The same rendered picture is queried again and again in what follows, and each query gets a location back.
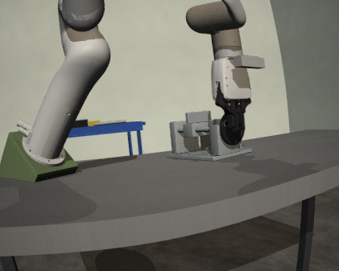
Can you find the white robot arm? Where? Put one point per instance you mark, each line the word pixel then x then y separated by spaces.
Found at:
pixel 87 56

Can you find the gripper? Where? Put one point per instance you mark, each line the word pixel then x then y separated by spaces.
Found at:
pixel 231 85

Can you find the grey clamp slide with handwheel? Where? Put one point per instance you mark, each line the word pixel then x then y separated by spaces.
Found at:
pixel 185 138

